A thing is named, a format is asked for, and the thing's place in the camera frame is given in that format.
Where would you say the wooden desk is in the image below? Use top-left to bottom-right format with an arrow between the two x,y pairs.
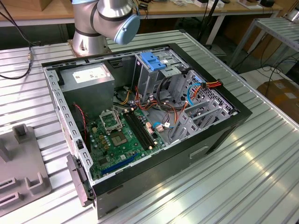
0,0 -> 284,45

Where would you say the grey case handle panel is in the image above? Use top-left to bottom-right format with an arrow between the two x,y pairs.
66,154 -> 95,207

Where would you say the large brown cardboard box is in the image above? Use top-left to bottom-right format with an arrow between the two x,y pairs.
256,78 -> 299,122

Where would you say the grey power supply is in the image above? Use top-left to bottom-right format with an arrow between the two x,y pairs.
58,62 -> 115,120

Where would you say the metal optical drive cage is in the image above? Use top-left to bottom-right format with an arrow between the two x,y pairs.
131,49 -> 190,105

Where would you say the orange red yellow power wire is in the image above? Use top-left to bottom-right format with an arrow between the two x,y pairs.
192,78 -> 224,100

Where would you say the grey parts rack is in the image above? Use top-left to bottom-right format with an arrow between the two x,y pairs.
0,125 -> 52,207

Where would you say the black open PC case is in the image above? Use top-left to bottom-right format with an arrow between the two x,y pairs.
41,42 -> 253,220

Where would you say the metal socket cover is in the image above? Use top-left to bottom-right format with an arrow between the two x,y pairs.
99,109 -> 124,135

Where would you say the black tripod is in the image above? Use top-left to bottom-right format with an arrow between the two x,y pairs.
198,0 -> 225,46

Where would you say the white power supply label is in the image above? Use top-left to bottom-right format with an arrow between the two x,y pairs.
71,68 -> 111,84

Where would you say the metal disk bay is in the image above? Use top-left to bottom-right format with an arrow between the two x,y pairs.
168,69 -> 239,144

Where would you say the red orange wire bundle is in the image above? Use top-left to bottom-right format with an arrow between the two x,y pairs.
134,85 -> 189,128

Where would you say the metal locking lever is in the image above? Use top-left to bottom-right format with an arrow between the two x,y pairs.
115,109 -> 124,132

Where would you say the blue expansion slot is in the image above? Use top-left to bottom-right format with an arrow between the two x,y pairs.
100,153 -> 139,176

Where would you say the brown and white box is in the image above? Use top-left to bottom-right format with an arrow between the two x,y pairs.
237,0 -> 260,10

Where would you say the green motherboard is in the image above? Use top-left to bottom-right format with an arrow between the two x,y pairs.
87,106 -> 168,182

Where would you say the blue data wire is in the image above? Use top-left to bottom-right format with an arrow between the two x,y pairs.
152,81 -> 203,130

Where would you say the black case fan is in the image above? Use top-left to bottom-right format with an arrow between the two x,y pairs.
72,102 -> 92,152

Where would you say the black RAM slot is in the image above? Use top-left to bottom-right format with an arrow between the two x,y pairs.
130,110 -> 156,146
123,112 -> 150,150
133,109 -> 158,144
127,112 -> 153,148

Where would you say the blue plastic drive latch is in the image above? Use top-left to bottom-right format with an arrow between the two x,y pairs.
141,51 -> 168,72

